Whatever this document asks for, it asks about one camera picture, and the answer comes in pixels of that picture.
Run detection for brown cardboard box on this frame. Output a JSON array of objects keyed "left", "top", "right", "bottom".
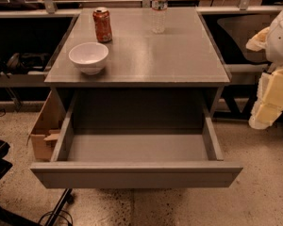
[{"left": 30, "top": 91, "right": 66, "bottom": 161}]

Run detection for black headphones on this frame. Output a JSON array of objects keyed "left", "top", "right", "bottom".
[{"left": 0, "top": 53, "right": 50, "bottom": 76}]

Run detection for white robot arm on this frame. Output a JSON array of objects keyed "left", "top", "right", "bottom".
[{"left": 246, "top": 9, "right": 283, "bottom": 130}]

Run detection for red coke can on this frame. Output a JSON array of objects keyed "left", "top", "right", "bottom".
[{"left": 92, "top": 7, "right": 112, "bottom": 43}]

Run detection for clear plastic water bottle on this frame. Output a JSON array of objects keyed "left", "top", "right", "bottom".
[{"left": 151, "top": 0, "right": 168, "bottom": 34}]

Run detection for grey cabinet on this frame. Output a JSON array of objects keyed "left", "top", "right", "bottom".
[{"left": 43, "top": 7, "right": 232, "bottom": 118}]

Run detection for white ceramic bowl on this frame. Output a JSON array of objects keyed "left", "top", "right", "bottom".
[{"left": 68, "top": 42, "right": 108, "bottom": 74}]

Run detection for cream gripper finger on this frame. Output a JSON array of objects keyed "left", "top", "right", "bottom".
[
  {"left": 249, "top": 67, "right": 283, "bottom": 130},
  {"left": 246, "top": 27, "right": 270, "bottom": 52}
]

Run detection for black office chair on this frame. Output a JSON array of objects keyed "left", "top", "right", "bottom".
[{"left": 217, "top": 14, "right": 274, "bottom": 65}]

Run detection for open grey top drawer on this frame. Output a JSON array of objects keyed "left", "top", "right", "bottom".
[{"left": 31, "top": 89, "right": 242, "bottom": 188}]

